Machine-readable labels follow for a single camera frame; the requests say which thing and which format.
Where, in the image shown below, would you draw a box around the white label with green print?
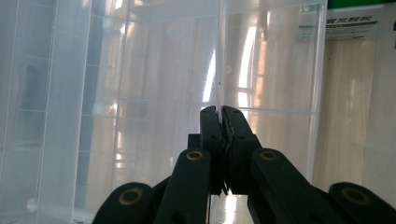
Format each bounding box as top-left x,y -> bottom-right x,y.
324,8 -> 396,41

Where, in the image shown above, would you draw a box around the clear plastic storage box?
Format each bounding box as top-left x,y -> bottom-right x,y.
320,4 -> 396,203
0,0 -> 329,224

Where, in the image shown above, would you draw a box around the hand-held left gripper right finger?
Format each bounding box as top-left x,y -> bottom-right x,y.
221,105 -> 263,196

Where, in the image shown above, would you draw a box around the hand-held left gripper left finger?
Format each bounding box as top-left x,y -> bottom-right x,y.
199,105 -> 228,196

